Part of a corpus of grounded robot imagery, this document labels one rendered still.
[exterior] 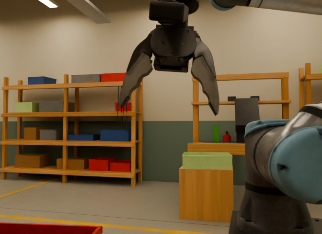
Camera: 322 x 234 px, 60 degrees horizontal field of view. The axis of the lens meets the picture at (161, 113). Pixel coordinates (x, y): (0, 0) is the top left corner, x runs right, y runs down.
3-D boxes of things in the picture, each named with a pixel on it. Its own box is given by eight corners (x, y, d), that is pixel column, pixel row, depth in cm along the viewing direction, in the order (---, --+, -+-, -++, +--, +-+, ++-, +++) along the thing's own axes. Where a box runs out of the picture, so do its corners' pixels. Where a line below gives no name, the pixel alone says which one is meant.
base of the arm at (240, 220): (241, 213, 70) (241, 173, 70) (309, 221, 64) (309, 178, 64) (232, 236, 56) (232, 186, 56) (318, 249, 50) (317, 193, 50)
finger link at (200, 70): (227, 110, 47) (199, 65, 49) (234, 103, 42) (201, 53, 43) (212, 119, 47) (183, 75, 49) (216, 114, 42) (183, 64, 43)
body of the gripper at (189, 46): (194, 76, 50) (199, 14, 52) (196, 60, 42) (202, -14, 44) (152, 74, 51) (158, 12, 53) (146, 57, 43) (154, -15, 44)
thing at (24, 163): (133, 187, 521) (134, 70, 531) (-1, 180, 592) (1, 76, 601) (142, 181, 574) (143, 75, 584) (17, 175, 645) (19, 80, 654)
